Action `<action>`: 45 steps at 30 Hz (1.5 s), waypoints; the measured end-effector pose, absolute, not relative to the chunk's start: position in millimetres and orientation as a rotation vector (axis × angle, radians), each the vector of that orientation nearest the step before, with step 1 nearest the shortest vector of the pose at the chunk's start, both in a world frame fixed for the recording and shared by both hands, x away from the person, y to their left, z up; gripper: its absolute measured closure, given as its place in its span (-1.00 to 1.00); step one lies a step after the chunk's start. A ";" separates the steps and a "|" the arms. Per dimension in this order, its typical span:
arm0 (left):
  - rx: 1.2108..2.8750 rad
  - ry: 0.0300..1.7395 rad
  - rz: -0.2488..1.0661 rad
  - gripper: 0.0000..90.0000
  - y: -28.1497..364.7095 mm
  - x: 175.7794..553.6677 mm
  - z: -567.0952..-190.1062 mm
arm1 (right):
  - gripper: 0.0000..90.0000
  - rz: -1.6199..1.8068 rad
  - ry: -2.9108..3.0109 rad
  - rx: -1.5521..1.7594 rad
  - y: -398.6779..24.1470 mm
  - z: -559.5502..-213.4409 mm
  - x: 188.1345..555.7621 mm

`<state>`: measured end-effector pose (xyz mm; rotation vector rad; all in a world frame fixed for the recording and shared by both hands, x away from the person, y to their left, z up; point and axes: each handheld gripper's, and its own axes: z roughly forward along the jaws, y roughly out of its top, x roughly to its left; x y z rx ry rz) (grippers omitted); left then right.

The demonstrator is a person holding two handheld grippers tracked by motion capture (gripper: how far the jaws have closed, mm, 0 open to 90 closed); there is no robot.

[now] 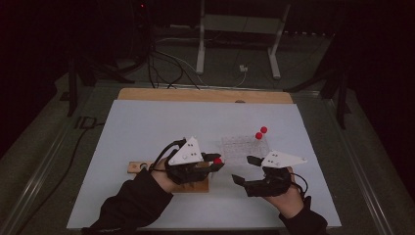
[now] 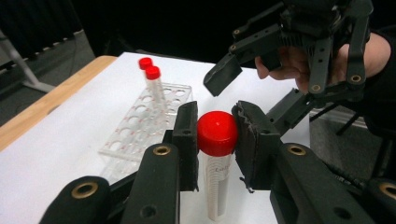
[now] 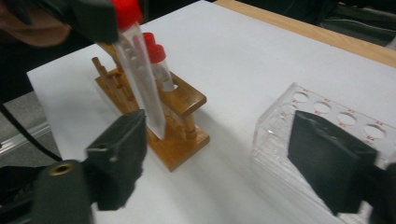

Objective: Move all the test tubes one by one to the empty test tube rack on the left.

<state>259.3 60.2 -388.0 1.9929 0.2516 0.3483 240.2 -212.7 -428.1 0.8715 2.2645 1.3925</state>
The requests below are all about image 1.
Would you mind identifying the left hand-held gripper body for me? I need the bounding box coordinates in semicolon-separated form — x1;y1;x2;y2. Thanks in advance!
163;135;213;186

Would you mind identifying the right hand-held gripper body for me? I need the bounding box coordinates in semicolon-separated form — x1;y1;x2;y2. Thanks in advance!
244;149;308;199

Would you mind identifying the clear plastic test tube rack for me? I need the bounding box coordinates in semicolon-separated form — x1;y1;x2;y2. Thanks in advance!
220;133;271;166

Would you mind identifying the wooden test tube rack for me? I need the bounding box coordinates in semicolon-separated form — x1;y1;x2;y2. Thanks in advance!
126;160;210;194

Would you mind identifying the person's right hand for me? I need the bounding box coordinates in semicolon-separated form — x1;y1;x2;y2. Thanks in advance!
263;165;305;220

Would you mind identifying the person's left hand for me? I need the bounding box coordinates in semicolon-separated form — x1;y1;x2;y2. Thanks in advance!
150;158;184;195

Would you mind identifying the white table mat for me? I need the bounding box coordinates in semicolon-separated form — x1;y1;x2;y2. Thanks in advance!
66;99;343;231

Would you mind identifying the black metal stand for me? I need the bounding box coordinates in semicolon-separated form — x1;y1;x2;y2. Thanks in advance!
283;61;352;130
66;54;135;118

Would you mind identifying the left hand-held gripper cable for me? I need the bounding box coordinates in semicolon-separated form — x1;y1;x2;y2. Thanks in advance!
149;138;188;173

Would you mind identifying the hand-held gripper cable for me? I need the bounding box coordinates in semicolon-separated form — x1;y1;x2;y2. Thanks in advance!
149;138;188;173
289;171;310;199

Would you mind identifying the right hand-held gripper cable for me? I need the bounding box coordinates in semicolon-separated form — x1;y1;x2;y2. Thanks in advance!
289;171;310;199

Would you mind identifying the white cable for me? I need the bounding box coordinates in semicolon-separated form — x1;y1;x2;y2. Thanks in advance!
156;36;248;90

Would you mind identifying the black cable bundle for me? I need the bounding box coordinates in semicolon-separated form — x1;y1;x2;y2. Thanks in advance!
146;48;201;90

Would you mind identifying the white metal stand frame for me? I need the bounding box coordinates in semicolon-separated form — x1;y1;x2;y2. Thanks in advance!
195;0;292;80

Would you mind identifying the black floor bracket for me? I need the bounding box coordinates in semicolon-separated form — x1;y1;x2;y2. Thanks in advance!
73;116;98;130

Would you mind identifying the black floor cable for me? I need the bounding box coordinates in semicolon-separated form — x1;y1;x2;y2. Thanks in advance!
15;121;106;235

